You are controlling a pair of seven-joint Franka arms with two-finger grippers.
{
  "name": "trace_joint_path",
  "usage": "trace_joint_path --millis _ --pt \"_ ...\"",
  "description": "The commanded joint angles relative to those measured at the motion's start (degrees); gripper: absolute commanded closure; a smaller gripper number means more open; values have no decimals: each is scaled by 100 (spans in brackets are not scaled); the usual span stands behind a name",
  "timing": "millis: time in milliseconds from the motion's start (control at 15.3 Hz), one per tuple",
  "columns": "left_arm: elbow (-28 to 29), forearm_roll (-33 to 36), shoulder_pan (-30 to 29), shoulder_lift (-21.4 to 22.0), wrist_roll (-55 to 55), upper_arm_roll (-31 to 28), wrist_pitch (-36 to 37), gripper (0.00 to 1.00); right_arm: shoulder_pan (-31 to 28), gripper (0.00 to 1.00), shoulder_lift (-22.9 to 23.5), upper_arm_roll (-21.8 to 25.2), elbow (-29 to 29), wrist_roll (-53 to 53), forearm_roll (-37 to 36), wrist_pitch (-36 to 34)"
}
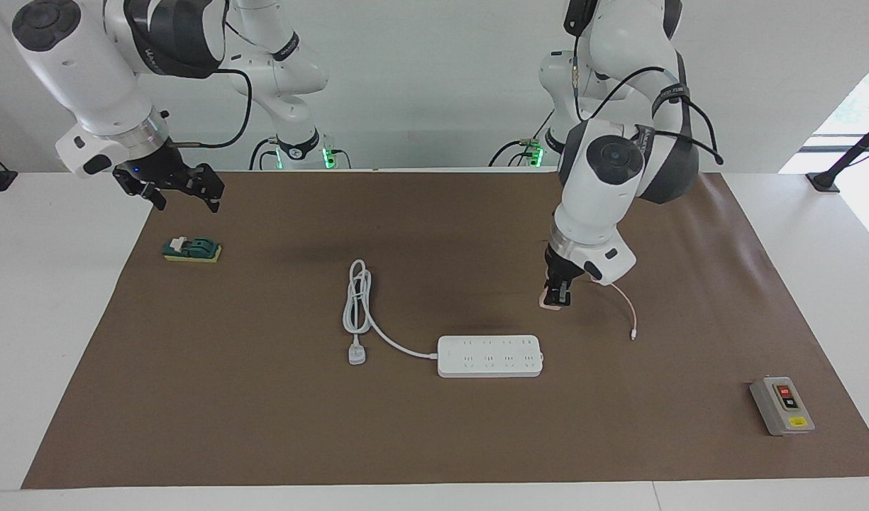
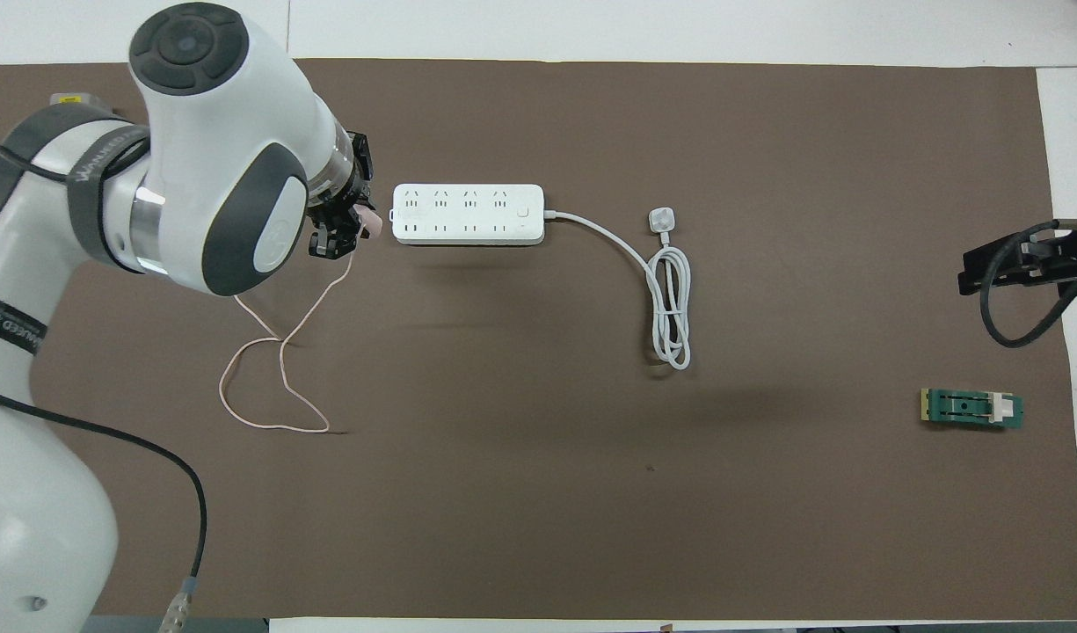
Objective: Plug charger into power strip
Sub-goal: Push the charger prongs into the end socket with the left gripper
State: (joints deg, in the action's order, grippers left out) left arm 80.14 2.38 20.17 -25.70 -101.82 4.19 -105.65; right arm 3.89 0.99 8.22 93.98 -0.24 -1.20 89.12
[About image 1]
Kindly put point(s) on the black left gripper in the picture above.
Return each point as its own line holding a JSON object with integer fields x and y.
{"x": 562, "y": 268}

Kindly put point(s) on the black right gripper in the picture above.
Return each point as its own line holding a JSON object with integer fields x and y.
{"x": 164, "y": 170}

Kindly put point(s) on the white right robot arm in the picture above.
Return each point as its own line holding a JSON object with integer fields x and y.
{"x": 72, "y": 64}

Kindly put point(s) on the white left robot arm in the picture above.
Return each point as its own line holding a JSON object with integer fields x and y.
{"x": 604, "y": 206}

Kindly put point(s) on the white power strip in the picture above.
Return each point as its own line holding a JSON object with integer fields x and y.
{"x": 491, "y": 356}

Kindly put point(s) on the brown table mat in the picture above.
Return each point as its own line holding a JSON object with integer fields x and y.
{"x": 618, "y": 426}

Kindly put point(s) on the green knife switch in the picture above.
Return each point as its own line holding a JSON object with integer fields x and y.
{"x": 193, "y": 250}

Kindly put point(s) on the grey switch box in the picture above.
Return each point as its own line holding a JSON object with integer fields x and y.
{"x": 782, "y": 406}

